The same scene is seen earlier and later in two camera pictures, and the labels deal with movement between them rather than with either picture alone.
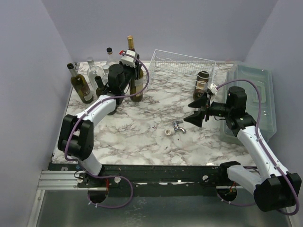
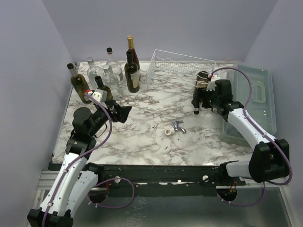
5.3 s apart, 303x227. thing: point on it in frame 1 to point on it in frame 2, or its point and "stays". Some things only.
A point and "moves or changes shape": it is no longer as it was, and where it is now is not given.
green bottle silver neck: (201, 82) stays
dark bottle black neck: (99, 90) stays
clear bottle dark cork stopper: (110, 60) stays
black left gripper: (134, 71) to (122, 112)
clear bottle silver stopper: (93, 71) stays
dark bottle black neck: (136, 85) moves or changes shape
